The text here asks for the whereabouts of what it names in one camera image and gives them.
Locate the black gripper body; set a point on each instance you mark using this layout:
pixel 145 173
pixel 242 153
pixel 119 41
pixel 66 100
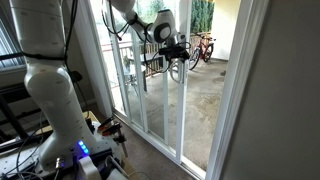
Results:
pixel 178 59

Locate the white sliding glass door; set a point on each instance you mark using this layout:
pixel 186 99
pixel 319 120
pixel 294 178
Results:
pixel 181 116

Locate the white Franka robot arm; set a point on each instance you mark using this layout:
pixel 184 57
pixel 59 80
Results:
pixel 50 90

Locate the white screen door stile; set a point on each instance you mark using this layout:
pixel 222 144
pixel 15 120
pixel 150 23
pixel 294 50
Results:
pixel 165 106

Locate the fixed glass door panel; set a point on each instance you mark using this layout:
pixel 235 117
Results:
pixel 141 100

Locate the dark wooden patio bench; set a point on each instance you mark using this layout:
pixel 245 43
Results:
pixel 155 58

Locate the red bicycle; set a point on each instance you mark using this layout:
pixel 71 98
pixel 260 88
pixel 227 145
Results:
pixel 203 46

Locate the wooden balcony railing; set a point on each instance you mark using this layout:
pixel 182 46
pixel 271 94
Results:
pixel 196 38

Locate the metal patio chair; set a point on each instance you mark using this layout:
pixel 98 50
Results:
pixel 130 78

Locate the small potted plant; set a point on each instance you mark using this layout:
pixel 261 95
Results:
pixel 126 61

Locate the green hedge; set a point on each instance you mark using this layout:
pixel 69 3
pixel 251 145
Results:
pixel 201 15

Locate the orange black bar clamp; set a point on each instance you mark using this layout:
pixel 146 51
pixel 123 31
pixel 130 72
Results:
pixel 113 129
pixel 106 122

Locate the small black mounted device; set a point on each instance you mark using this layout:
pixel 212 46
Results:
pixel 76 77

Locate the grey robot mounting platform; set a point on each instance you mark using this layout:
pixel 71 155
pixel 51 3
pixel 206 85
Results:
pixel 106 148

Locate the white power adapter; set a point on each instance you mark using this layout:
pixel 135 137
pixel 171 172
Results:
pixel 115 175

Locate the white box with plug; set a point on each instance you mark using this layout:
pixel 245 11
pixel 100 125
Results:
pixel 88 168

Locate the window blinds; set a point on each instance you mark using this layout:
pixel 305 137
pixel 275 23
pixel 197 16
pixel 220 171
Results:
pixel 8 50

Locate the black metal stand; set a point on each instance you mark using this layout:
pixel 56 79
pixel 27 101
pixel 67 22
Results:
pixel 11 116

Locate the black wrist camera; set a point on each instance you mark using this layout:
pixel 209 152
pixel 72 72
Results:
pixel 173 51

